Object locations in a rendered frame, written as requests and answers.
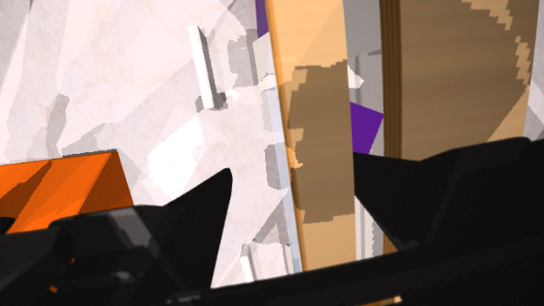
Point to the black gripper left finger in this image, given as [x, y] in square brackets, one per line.
[184, 235]

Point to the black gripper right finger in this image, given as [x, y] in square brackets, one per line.
[408, 199]

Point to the purple block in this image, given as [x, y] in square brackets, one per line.
[365, 124]

